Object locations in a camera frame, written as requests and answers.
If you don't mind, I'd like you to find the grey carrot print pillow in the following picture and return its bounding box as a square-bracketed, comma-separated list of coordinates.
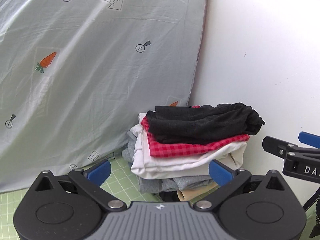
[1, 0, 207, 192]

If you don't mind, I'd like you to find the red checkered folded garment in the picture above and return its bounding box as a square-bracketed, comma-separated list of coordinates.
[140, 114, 250, 158]

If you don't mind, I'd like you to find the beige folded garment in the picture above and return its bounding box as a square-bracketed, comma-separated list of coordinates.
[177, 182, 218, 202]

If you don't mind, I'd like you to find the black ribbed knit garment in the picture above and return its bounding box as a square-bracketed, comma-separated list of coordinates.
[146, 102, 265, 145]

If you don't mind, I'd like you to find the black cable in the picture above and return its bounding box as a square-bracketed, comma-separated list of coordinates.
[301, 187, 320, 240]

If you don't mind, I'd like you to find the grey folded garment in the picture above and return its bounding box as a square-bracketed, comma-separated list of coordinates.
[121, 130, 216, 195]

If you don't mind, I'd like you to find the green grid bed sheet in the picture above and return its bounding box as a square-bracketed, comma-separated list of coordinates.
[0, 152, 320, 240]

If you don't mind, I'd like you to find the white folded garment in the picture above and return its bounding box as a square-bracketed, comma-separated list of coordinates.
[130, 113, 247, 179]

